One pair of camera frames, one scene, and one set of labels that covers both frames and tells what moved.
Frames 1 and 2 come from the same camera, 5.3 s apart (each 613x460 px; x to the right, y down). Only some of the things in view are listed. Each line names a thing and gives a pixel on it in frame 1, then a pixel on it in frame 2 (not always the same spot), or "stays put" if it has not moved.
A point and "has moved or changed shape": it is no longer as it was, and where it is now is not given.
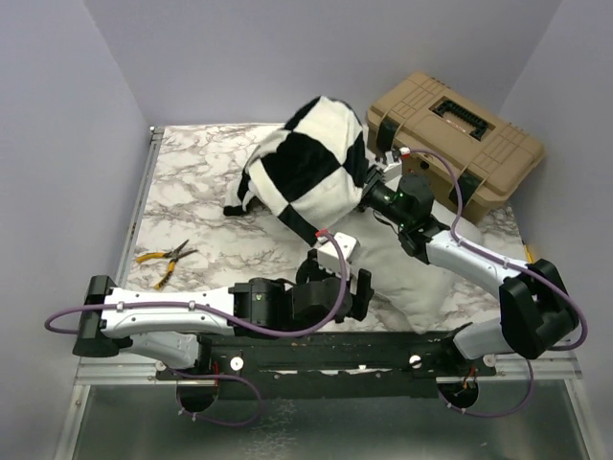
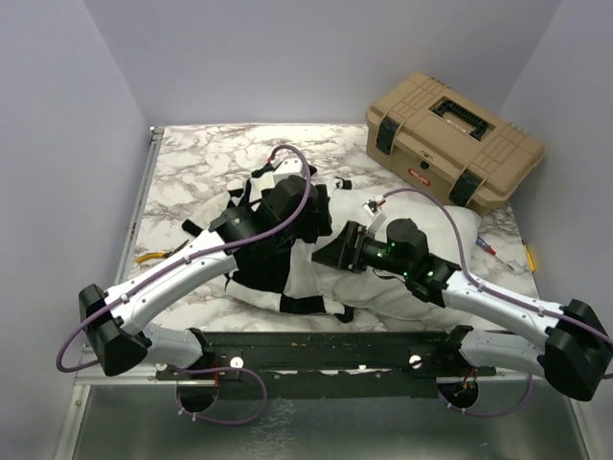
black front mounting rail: x=328 y=364 stays put
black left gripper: x=363 y=293 to x=318 y=223
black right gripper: x=374 y=175 to x=346 y=251
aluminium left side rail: x=156 y=140 stays put
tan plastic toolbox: x=469 y=155 stays put
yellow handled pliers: x=173 y=255 stays put
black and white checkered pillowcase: x=312 y=172 has moved or changed shape
